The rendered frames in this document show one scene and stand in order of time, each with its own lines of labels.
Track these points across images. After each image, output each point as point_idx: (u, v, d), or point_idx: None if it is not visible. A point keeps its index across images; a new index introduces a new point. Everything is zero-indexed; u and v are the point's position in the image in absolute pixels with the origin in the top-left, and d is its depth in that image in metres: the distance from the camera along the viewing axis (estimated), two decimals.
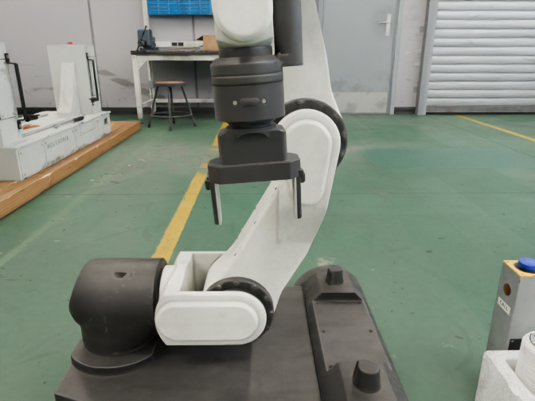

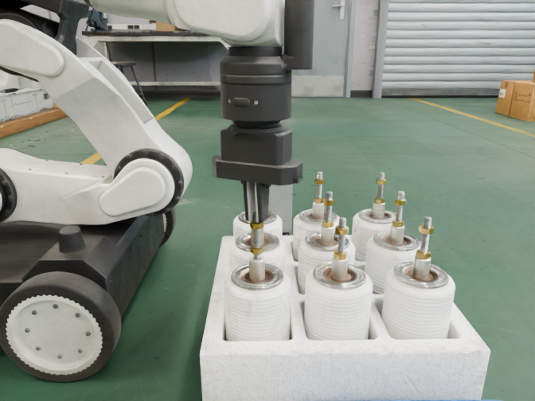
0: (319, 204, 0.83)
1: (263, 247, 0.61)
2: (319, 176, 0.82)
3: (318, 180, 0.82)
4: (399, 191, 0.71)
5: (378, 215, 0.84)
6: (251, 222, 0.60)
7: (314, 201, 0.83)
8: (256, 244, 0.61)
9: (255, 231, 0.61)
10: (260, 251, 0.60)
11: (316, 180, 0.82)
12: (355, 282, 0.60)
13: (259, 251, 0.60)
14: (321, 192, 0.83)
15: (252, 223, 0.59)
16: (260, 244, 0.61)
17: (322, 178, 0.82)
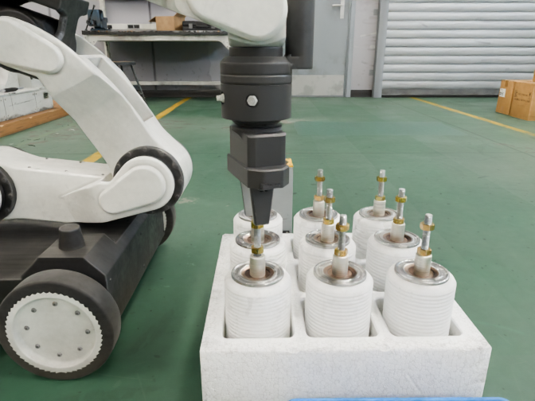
0: (319, 201, 0.83)
1: (262, 247, 0.60)
2: (320, 173, 0.82)
3: (319, 177, 0.81)
4: (400, 188, 0.71)
5: (379, 212, 0.84)
6: (253, 221, 0.60)
7: (315, 199, 0.83)
8: (257, 244, 0.61)
9: (257, 231, 0.61)
10: (259, 251, 0.60)
11: (317, 177, 0.82)
12: (356, 279, 0.60)
13: (258, 251, 0.60)
14: (322, 190, 0.83)
15: (251, 222, 0.59)
16: (262, 244, 0.61)
17: (322, 176, 0.82)
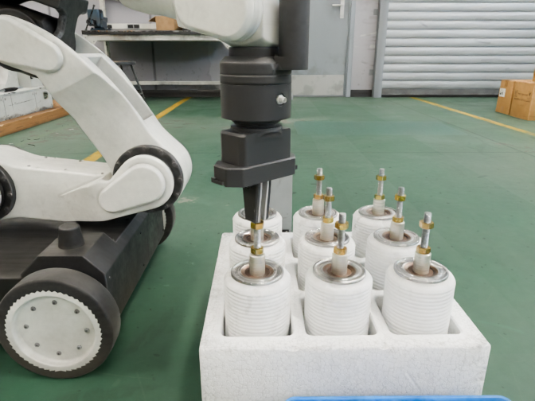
0: (319, 200, 0.83)
1: (261, 248, 0.60)
2: (319, 172, 0.82)
3: (318, 176, 0.81)
4: (399, 187, 0.71)
5: (378, 211, 0.84)
6: None
7: (314, 197, 0.83)
8: (258, 244, 0.61)
9: (258, 232, 0.61)
10: (257, 251, 0.60)
11: (316, 176, 0.82)
12: (355, 278, 0.60)
13: (255, 252, 0.60)
14: (321, 188, 0.83)
15: (251, 222, 0.59)
16: (262, 246, 0.61)
17: (321, 174, 0.82)
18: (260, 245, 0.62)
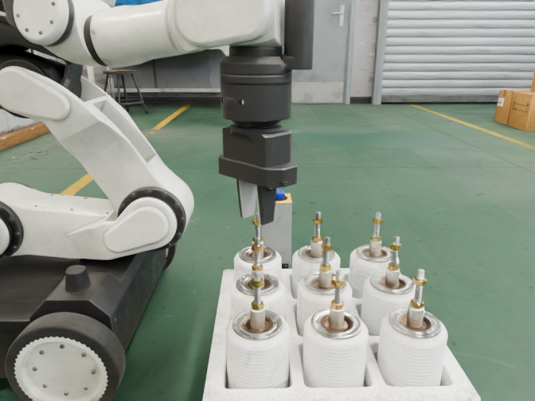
0: (318, 242, 0.86)
1: (251, 301, 0.64)
2: (318, 216, 0.84)
3: (317, 219, 0.84)
4: (394, 236, 0.74)
5: (375, 253, 0.86)
6: (261, 284, 0.62)
7: (313, 239, 0.86)
8: (257, 303, 0.63)
9: (257, 292, 0.63)
10: None
11: (314, 219, 0.84)
12: (351, 332, 0.63)
13: None
14: (319, 231, 0.86)
15: (261, 278, 0.63)
16: (253, 304, 0.63)
17: (319, 218, 0.85)
18: (256, 306, 0.63)
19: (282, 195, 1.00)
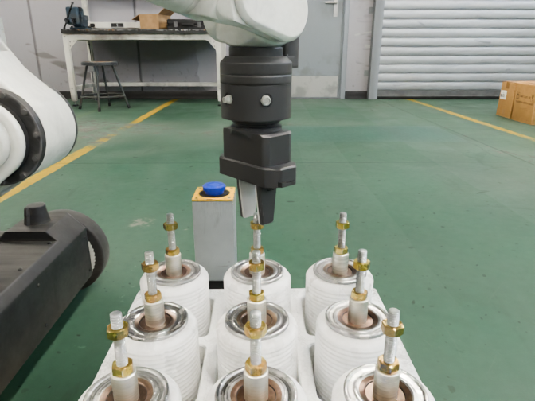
0: None
1: (114, 360, 0.38)
2: None
3: None
4: (359, 249, 0.48)
5: (339, 270, 0.61)
6: (122, 334, 0.36)
7: (262, 252, 0.60)
8: (120, 365, 0.38)
9: (118, 347, 0.37)
10: None
11: None
12: None
13: None
14: (257, 238, 0.61)
15: (126, 322, 0.37)
16: (113, 367, 0.38)
17: (256, 219, 0.60)
18: (118, 371, 0.37)
19: (220, 189, 0.74)
